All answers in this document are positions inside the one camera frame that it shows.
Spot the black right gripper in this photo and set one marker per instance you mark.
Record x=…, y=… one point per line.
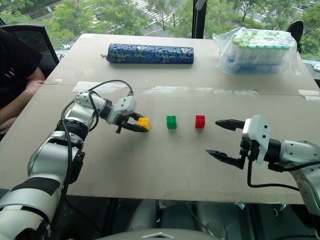
x=250, y=148

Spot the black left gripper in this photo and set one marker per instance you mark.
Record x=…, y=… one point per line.
x=121, y=124

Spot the yellow toy brick cube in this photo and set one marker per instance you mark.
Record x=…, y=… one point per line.
x=143, y=122

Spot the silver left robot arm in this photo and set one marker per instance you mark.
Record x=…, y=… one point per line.
x=45, y=160

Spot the person's bare forearm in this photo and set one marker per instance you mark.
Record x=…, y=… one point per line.
x=17, y=105

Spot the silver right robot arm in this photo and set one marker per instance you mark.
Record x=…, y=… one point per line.
x=297, y=152

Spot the red toy brick cube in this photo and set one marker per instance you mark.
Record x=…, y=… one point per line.
x=200, y=122

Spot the green toy brick cube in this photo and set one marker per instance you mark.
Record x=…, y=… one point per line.
x=171, y=122

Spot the long clear tape strip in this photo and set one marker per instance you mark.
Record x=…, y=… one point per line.
x=200, y=91

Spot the blue patterned cylinder roll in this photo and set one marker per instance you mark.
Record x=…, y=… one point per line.
x=150, y=53

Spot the clear bag of capped tubes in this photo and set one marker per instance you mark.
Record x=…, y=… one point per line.
x=257, y=53

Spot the white tape piece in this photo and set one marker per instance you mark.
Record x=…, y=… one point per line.
x=310, y=95

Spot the grey robot chest cover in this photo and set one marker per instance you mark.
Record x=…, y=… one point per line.
x=160, y=235

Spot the small round metal fitting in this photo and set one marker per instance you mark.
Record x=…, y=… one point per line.
x=317, y=67

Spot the black mesh office chair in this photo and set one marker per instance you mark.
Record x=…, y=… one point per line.
x=37, y=42

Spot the black chair backrest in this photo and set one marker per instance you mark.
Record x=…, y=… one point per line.
x=296, y=30

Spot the person in black shirt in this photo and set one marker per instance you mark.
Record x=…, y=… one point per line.
x=15, y=65

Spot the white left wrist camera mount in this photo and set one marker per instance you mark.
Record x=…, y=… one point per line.
x=123, y=106

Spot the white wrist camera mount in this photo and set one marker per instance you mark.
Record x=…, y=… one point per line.
x=261, y=132
x=123, y=106

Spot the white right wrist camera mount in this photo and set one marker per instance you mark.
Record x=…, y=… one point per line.
x=261, y=132

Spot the black window frame post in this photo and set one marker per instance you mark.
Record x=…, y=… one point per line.
x=199, y=17

